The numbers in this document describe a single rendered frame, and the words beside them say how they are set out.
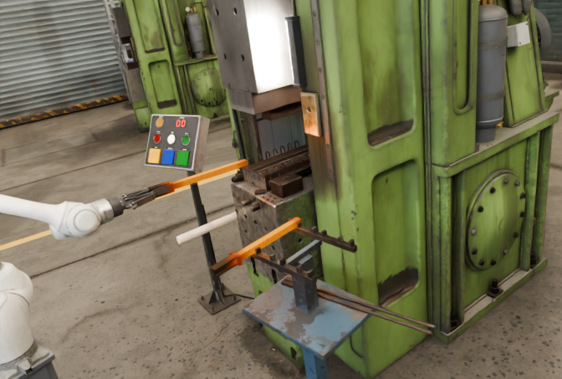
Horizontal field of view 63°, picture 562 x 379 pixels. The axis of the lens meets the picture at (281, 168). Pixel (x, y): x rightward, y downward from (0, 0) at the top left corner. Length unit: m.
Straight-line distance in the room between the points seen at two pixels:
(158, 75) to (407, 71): 5.23
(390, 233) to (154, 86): 5.20
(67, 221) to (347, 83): 1.05
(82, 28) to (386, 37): 8.28
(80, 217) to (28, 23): 8.22
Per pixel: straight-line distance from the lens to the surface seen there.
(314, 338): 1.63
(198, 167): 2.39
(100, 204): 1.83
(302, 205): 2.01
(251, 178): 2.15
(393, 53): 1.94
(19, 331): 1.97
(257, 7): 1.87
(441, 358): 2.52
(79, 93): 9.82
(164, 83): 6.88
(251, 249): 1.60
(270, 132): 2.33
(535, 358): 2.61
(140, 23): 6.79
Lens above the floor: 1.76
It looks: 21 degrees down
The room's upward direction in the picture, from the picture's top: 8 degrees counter-clockwise
